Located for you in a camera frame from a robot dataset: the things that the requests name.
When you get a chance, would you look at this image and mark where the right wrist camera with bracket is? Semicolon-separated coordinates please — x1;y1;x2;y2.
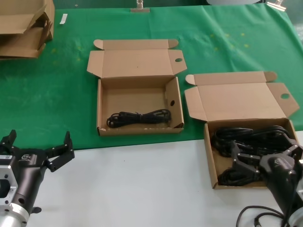
297;159;303;200

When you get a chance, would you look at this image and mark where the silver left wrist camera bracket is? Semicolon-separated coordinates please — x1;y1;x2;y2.
0;155;19;209

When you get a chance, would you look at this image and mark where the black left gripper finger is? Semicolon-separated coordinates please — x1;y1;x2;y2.
0;129;18;157
45;131;75;173

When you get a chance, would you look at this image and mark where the metal table clamp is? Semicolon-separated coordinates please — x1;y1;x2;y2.
130;0;150;13

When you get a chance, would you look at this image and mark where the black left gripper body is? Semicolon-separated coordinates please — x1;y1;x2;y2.
9;148;50;215

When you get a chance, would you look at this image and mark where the open cardboard box torn corner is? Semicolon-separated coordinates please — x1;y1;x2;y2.
85;39;187;137

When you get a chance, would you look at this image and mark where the open cardboard box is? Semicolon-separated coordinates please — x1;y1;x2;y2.
184;71;300;190

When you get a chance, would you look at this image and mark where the thick black cable bundle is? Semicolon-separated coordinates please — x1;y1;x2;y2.
211;125;296;158
217;165;261;186

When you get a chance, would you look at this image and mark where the thin black cable bundle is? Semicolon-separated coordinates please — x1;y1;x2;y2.
106;108;172;130

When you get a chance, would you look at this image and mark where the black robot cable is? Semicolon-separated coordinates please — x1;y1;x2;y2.
236;205;292;227

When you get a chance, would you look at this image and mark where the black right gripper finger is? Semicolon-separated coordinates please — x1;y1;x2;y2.
283;136;303;162
231;140;261;183

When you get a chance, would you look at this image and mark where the green table cloth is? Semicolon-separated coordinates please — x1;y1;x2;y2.
0;3;303;151

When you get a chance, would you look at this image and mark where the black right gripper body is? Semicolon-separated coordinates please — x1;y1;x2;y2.
259;153;300;216

